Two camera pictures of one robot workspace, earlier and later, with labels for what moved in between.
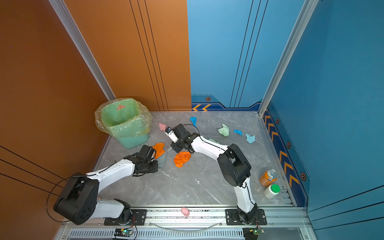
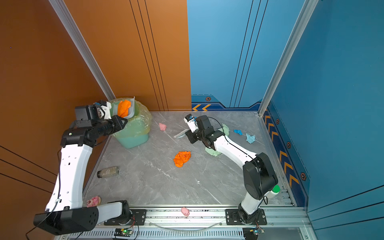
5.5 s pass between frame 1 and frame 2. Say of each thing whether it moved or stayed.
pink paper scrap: stayed
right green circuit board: stayed
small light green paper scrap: stayed
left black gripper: moved
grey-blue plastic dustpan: moved
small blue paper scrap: stayed
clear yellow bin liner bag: stayed
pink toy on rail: stayed
